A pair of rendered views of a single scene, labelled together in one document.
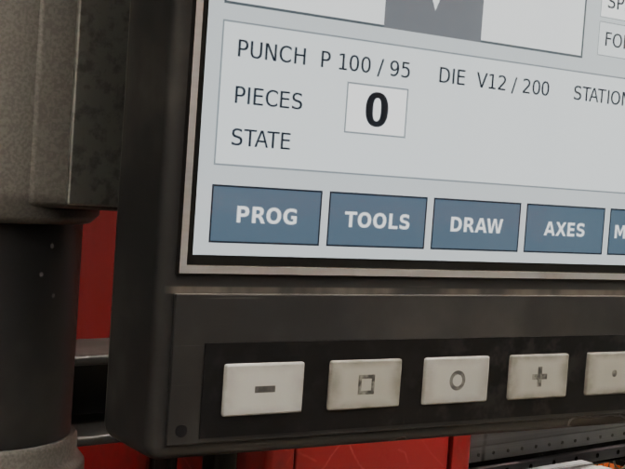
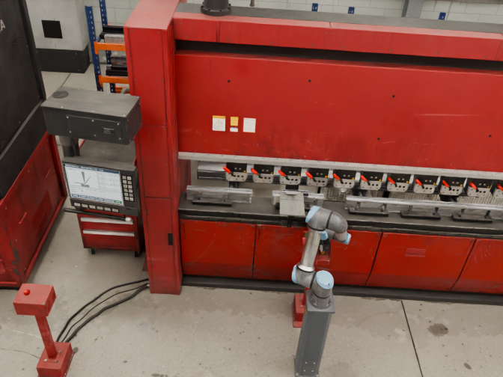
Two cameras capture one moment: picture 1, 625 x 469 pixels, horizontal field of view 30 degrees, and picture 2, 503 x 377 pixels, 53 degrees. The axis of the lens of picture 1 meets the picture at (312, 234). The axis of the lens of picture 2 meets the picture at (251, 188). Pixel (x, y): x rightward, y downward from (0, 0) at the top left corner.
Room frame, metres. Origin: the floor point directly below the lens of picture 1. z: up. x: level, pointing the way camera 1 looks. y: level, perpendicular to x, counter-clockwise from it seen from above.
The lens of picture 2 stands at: (-0.73, -2.37, 3.39)
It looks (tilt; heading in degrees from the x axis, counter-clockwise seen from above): 38 degrees down; 39
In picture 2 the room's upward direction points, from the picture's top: 4 degrees clockwise
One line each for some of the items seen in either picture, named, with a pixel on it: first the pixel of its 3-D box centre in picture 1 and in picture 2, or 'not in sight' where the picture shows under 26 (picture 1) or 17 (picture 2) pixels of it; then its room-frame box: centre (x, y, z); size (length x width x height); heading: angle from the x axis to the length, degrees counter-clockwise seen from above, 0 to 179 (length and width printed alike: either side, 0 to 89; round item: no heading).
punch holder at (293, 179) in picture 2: not in sight; (290, 172); (1.83, -0.65, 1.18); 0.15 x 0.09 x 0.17; 130
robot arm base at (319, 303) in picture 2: not in sight; (321, 295); (1.31, -1.36, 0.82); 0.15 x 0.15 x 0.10
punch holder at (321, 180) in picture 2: not in sight; (316, 173); (1.96, -0.80, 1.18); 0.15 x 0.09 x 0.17; 130
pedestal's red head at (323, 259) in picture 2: not in sight; (316, 247); (1.71, -1.04, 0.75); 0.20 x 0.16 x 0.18; 131
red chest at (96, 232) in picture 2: not in sight; (113, 200); (1.16, 0.71, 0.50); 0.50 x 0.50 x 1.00; 40
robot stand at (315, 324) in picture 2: not in sight; (312, 336); (1.31, -1.36, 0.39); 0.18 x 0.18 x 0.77; 41
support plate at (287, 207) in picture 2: not in sight; (291, 203); (1.73, -0.76, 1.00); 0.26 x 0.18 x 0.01; 40
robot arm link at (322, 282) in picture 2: not in sight; (322, 283); (1.30, -1.35, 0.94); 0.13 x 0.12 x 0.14; 107
